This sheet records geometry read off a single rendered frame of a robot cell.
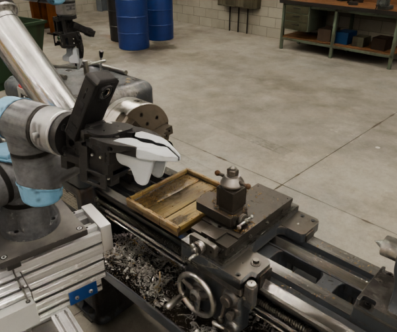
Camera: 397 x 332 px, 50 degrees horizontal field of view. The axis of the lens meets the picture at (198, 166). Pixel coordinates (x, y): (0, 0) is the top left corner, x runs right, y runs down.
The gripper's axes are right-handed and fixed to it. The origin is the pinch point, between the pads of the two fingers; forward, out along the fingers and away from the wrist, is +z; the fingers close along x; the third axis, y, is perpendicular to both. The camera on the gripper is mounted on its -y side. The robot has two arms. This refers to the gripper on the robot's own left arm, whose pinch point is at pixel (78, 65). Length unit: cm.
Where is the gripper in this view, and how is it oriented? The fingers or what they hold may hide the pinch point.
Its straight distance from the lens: 183.0
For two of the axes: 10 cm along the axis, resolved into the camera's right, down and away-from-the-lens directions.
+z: 0.0, 8.8, 4.7
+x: 7.5, 3.2, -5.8
